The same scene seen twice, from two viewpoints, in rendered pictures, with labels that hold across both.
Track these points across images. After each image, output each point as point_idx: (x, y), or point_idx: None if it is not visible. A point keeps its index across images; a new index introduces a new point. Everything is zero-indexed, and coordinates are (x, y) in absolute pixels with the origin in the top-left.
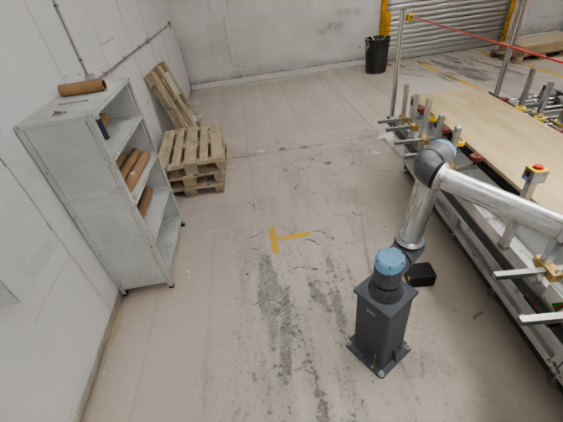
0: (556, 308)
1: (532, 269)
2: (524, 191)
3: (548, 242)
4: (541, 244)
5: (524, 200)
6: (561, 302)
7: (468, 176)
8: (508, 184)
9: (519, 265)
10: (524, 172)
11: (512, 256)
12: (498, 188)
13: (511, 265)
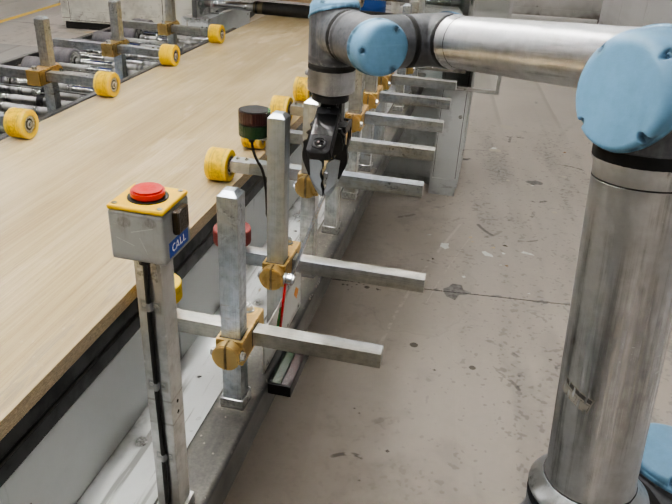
0: None
1: (283, 334)
2: (169, 296)
3: (70, 437)
4: (62, 470)
5: (519, 19)
6: (278, 316)
7: (615, 29)
8: None
9: (211, 444)
10: (180, 228)
11: (195, 470)
12: (555, 23)
13: (230, 452)
